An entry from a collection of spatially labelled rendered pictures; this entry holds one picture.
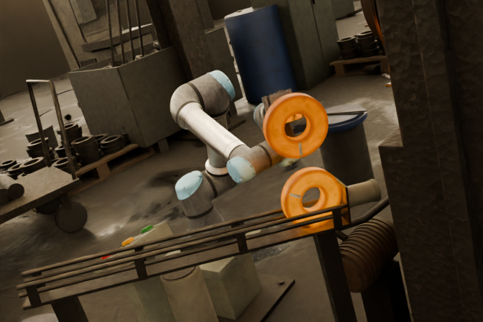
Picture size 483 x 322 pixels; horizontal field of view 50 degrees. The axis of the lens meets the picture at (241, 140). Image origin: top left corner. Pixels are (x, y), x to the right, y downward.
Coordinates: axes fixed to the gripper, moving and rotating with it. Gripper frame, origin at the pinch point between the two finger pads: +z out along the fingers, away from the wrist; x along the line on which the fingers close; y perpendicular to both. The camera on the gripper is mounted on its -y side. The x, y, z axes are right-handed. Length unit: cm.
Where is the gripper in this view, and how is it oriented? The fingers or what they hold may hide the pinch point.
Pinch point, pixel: (293, 118)
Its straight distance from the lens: 123.1
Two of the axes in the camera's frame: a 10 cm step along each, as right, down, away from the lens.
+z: 1.3, 0.1, -9.9
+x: 9.5, -3.0, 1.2
